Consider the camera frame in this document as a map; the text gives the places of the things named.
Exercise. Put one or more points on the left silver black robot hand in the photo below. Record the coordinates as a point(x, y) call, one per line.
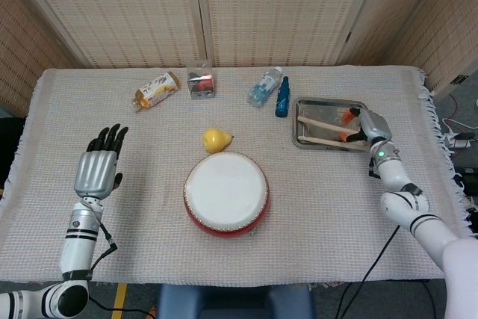
point(95, 173)

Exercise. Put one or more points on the right orange-tipped robot hand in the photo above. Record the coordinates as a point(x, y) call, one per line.
point(375, 126)

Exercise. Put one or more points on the wooden drumstick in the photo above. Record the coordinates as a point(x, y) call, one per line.
point(321, 141)
point(321, 124)

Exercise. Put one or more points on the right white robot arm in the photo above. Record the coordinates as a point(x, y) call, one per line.
point(392, 179)

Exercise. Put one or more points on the steel rectangular tray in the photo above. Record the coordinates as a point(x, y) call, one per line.
point(321, 110)

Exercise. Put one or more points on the red and white drum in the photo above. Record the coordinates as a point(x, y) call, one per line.
point(226, 188)

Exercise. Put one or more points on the beige woven tablecloth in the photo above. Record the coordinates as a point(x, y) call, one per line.
point(149, 147)

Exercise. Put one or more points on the white power strip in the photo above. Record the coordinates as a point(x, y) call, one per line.
point(460, 141)

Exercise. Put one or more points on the small blue bottle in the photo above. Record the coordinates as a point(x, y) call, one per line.
point(282, 102)

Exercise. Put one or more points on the amber tea bottle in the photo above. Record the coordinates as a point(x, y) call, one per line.
point(157, 91)

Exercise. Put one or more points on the black box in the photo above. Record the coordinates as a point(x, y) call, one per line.
point(468, 181)

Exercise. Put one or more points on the clear water bottle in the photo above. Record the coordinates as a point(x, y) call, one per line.
point(261, 89)

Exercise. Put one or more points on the yellow floor tape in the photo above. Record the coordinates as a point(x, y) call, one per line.
point(118, 293)

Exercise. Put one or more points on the yellow pear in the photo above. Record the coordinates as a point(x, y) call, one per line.
point(213, 139)

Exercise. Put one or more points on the clear plastic printed box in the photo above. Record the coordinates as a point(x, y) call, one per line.
point(201, 85)

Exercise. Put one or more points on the woven bamboo folding screen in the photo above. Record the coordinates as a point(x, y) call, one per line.
point(112, 16)

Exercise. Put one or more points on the blue padded seat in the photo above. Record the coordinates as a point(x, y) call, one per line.
point(224, 300)

